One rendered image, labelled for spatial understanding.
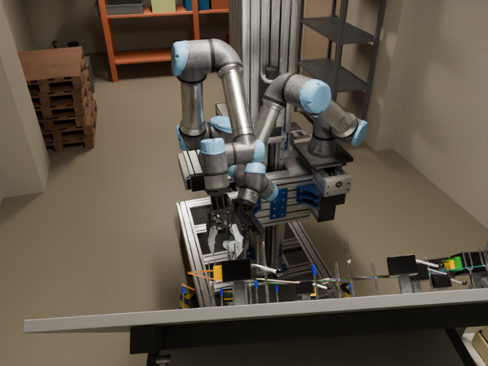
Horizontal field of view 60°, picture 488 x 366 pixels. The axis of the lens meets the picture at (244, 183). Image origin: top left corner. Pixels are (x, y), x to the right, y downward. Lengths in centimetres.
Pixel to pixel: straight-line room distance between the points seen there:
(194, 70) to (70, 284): 206
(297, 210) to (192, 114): 78
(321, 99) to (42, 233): 272
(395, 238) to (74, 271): 242
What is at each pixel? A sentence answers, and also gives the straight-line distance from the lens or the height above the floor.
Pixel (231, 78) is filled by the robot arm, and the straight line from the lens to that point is 151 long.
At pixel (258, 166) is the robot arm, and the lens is 154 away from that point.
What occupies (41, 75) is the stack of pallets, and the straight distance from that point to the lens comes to 472.
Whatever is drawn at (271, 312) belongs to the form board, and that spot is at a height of 167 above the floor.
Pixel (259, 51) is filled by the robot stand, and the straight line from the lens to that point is 196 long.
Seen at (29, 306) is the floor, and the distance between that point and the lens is 318.
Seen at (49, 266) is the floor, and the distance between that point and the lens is 341.
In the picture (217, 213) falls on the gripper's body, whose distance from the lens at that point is 127.
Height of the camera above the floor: 218
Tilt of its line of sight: 34 degrees down
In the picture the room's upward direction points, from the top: straight up
